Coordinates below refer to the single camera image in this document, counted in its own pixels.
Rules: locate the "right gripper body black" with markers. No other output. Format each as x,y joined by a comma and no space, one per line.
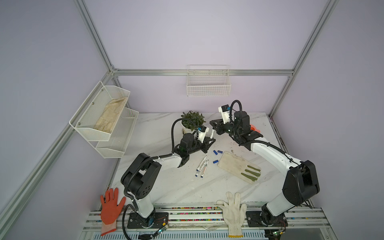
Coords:
228,129

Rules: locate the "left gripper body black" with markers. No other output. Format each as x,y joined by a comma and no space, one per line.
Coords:
197,145

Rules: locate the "whiteboard marker black end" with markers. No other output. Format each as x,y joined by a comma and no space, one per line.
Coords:
212,134

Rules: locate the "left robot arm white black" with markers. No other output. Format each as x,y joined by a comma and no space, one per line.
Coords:
139,179

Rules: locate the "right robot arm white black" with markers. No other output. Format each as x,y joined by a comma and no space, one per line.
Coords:
301,180

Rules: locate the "pink watering can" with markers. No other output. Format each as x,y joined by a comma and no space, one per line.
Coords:
253,128

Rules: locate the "potted green plant white pot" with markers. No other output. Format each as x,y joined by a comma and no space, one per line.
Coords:
192,121

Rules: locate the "beige glove green fingers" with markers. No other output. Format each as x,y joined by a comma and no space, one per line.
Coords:
239,167

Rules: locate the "lower white mesh shelf basket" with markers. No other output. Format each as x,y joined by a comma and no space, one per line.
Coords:
121,135

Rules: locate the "white mesh shelf basket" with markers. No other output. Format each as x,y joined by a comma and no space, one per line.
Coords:
121,135
84,120

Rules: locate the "white knit glove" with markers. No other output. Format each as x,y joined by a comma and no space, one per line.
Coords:
234,213

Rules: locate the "beige cloth in basket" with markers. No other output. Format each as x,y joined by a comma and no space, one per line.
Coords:
110,115

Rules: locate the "upper white mesh shelf basket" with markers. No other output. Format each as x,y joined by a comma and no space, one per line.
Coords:
84,120

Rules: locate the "red rubber glove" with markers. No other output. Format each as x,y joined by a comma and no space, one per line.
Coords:
110,210

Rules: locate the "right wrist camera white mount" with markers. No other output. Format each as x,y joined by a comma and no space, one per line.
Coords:
225,112

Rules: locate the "white wire wall basket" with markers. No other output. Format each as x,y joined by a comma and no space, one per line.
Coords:
208,81

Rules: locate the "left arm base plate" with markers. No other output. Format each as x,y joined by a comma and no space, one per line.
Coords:
154,221

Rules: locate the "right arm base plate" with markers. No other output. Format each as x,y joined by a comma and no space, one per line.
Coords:
264,219

